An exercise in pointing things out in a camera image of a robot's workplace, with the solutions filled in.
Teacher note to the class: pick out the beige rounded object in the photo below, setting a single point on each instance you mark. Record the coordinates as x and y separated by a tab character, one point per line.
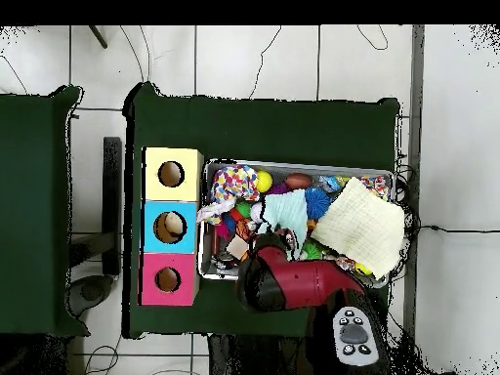
174	224

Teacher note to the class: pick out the brown toy football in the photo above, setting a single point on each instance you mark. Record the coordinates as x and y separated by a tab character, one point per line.
298	181

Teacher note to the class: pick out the shallow silver mesh bin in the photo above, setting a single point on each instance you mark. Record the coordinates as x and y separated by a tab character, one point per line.
204	242

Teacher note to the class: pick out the white baseball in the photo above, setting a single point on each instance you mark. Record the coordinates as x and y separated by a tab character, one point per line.
256	213

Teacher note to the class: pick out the green spiky ball with eyes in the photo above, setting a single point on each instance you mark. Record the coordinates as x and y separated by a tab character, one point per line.
310	252

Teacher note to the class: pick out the mint waffle cloth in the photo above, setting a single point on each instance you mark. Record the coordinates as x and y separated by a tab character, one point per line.
287	213

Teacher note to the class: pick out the plain wooden cube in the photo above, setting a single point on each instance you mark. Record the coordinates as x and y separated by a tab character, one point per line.
237	248

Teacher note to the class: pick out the blue spiky ball with eyes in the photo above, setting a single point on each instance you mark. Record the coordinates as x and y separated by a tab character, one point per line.
318	203

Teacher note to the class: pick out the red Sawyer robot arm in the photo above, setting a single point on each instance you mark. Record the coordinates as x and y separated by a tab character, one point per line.
304	281

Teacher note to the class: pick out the wooden box with three holes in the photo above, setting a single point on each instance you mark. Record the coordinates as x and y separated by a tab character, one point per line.
187	191

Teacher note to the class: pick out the cream waffle cloth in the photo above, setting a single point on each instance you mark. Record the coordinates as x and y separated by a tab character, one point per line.
359	226

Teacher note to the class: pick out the yellow ball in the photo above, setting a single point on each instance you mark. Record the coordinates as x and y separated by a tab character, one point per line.
264	181

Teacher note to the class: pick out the black stand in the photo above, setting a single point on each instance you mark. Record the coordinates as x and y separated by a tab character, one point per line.
112	195

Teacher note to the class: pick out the grey round floor base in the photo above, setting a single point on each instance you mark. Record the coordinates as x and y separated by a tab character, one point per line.
91	291

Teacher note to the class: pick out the dark green table cloth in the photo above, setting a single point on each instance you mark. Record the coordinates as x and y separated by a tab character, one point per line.
265	129
31	211

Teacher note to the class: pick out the crushed black can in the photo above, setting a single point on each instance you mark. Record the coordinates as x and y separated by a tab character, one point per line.
225	261

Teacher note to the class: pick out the orange tiger plush toy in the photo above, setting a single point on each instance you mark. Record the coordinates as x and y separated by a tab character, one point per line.
245	229

